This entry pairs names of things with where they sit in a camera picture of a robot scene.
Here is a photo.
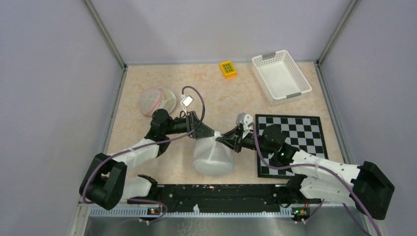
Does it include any white plastic basket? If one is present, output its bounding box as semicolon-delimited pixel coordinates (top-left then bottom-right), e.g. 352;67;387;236
252;50;312;106

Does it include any white toothed cable strip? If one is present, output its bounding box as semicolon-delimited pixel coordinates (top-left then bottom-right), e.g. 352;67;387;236
89;206;294;218

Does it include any yellow toy block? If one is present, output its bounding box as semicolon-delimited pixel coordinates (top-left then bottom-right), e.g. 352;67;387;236
220;60;237;79

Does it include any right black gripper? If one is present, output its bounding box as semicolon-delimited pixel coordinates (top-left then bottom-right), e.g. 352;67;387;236
216;124;274;155

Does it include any black white checkerboard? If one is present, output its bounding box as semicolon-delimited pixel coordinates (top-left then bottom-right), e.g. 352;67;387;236
255;114;328;179

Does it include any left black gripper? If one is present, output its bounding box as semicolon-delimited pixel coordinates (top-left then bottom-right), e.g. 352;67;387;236
164;110;216;138

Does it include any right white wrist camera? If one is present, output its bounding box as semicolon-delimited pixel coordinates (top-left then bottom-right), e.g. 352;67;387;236
236;113;253;132

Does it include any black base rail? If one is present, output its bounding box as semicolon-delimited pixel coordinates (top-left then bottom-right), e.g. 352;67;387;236
145;184;320;213

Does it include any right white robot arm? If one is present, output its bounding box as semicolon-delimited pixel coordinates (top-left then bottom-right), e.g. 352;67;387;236
215;123;395;220

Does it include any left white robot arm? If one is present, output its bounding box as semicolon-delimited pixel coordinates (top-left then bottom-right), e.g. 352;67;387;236
79;109;217;210

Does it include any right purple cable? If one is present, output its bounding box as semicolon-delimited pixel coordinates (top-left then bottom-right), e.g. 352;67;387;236
249;123;384;236

